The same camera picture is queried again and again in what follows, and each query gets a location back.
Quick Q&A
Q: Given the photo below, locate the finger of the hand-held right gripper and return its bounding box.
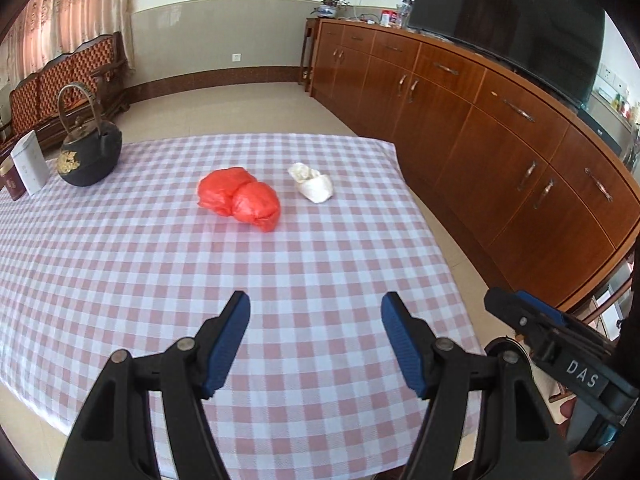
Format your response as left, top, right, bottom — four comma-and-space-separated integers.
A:
515, 290, 613, 348
484, 287, 551, 356

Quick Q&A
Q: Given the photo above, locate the wooden sofa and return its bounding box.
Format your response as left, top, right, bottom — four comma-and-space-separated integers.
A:
7, 31, 132, 153

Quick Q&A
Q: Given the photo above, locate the black television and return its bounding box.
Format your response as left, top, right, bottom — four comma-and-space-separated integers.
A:
407, 0, 607, 108

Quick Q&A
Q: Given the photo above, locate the dark red canister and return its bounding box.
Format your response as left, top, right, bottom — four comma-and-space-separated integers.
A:
0, 155, 27, 202

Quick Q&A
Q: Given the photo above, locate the pink checked tablecloth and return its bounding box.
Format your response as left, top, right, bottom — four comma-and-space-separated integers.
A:
0, 132, 486, 480

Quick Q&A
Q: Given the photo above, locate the small wooden side table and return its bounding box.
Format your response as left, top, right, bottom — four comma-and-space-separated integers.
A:
299, 17, 321, 93

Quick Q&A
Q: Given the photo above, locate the pink patterned curtain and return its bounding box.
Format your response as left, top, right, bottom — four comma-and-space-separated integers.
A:
0, 0, 138, 111

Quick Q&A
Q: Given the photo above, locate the white crumpled plastic bag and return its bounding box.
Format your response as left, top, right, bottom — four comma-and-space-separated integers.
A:
288, 162, 333, 204

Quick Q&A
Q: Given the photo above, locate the red plastic bag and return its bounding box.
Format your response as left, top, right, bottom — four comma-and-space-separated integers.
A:
231, 181, 281, 233
197, 167, 258, 218

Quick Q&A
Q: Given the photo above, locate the potted plant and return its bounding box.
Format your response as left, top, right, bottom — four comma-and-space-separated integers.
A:
312, 0, 351, 18

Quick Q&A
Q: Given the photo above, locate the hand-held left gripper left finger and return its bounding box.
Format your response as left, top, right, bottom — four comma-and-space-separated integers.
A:
54, 290, 251, 480

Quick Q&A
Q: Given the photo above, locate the white tin box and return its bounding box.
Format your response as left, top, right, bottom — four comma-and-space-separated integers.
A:
10, 130, 50, 197

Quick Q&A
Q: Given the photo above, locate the wooden sideboard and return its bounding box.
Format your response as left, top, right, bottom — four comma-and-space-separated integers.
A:
307, 17, 640, 311

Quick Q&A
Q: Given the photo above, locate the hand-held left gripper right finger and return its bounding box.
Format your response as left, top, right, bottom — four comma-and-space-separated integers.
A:
381, 292, 576, 480

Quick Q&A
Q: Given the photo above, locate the black cast iron teapot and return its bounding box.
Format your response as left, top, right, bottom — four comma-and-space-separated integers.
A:
56, 83, 123, 187

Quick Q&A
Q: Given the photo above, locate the wooden chair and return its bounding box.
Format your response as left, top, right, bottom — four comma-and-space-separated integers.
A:
550, 260, 640, 411

